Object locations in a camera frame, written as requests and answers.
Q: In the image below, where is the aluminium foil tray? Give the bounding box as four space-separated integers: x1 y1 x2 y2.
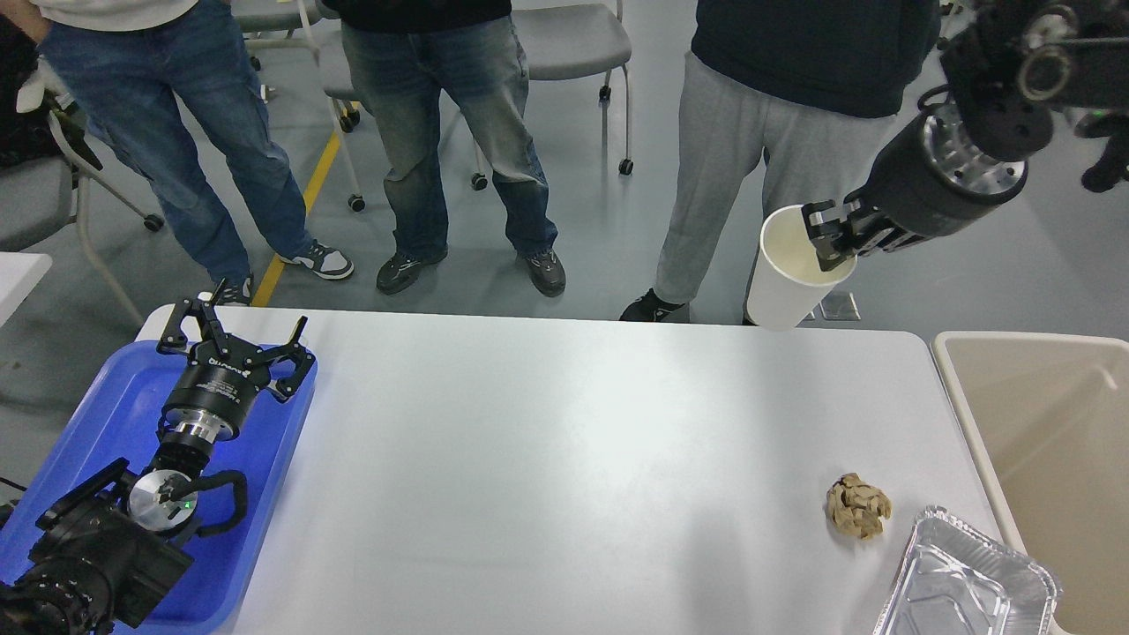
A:
875 505 1062 634

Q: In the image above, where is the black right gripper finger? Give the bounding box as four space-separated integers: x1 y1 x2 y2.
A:
813 225 901 271
800 198 867 243

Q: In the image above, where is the person in faded jeans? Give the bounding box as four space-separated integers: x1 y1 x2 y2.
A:
322 0 568 297

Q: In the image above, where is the person in blue jeans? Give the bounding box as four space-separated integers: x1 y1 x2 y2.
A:
3 1 355 305

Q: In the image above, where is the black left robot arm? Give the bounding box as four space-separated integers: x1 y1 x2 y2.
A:
3 301 316 634

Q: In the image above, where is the white paper cup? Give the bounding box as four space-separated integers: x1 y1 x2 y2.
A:
746 205 857 331

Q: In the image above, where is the blue plastic tray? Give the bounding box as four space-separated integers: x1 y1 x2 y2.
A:
1 340 318 634

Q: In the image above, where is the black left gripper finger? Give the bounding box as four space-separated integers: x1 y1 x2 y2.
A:
250 315 316 403
157 296 230 358

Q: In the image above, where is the white side table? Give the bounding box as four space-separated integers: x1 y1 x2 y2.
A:
0 251 53 325

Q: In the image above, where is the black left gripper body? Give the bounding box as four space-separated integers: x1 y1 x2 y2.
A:
161 341 271 440

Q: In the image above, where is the beige plastic bin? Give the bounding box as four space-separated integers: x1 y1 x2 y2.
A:
933 331 1128 634

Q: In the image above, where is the grey chair centre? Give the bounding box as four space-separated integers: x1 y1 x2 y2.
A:
511 1 634 176

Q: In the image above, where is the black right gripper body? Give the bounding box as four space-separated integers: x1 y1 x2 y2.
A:
849 103 1029 252

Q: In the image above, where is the person in grey sweatpants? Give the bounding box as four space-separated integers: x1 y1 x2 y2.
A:
621 1 940 322

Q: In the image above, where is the grey chair left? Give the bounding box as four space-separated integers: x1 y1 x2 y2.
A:
1 60 165 325

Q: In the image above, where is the crumpled brown paper ball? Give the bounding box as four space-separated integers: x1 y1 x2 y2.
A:
826 473 893 540

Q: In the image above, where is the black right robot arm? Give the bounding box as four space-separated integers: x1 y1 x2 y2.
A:
802 1 1128 271

